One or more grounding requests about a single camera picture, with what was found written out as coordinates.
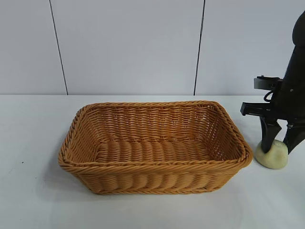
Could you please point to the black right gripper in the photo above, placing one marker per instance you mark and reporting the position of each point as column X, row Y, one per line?
column 293, row 100

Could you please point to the pale yellow egg yolk pastry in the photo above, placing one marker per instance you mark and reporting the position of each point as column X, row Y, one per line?
column 274, row 158

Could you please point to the brown woven wicker basket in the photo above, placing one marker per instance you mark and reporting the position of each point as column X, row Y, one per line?
column 155, row 176

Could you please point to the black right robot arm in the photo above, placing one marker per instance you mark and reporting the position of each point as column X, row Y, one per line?
column 300, row 28

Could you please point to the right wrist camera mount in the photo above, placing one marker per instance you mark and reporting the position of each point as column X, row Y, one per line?
column 262, row 83

